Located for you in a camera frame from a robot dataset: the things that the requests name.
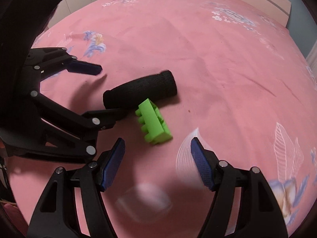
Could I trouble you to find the green toy block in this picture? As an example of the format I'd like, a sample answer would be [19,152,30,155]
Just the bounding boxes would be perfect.
[135,98,173,145]

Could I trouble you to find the pink floral bedsheet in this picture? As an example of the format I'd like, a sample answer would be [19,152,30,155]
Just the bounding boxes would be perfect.
[10,0,317,238]

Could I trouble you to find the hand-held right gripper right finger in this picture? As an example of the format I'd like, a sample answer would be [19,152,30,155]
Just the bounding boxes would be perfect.
[190,137,289,238]

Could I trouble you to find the black foam tube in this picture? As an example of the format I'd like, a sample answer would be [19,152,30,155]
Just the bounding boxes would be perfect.
[103,70,178,110]

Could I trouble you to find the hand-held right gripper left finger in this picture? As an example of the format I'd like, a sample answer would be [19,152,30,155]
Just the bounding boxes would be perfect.
[27,137,125,238]

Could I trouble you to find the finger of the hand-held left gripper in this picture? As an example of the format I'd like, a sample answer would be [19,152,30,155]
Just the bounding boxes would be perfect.
[26,47,102,81]
[0,91,130,164]

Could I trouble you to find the clear plastic container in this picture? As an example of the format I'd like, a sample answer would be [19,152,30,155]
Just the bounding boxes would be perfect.
[116,183,173,222]

